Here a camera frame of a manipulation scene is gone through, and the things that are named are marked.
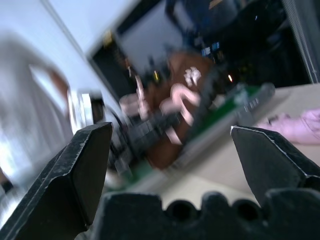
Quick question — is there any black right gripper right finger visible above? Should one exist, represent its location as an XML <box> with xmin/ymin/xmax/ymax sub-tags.
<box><xmin>230</xmin><ymin>125</ymin><xmax>320</xmax><ymax>209</ymax></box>

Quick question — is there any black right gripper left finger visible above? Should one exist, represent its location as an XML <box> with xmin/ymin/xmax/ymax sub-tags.
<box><xmin>0</xmin><ymin>121</ymin><xmax>113</xmax><ymax>240</ymax></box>

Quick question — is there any green and black shoebox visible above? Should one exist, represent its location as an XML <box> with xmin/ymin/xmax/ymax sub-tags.
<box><xmin>109</xmin><ymin>67</ymin><xmax>276</xmax><ymax>187</ymax></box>

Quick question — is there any silver robot torso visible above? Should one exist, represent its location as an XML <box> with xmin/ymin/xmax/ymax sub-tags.
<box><xmin>0</xmin><ymin>31</ymin><xmax>76</xmax><ymax>198</ymax></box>

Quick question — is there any grey monitor screen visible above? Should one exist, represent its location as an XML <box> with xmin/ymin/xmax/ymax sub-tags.
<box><xmin>116</xmin><ymin>4</ymin><xmax>183</xmax><ymax>85</ymax></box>

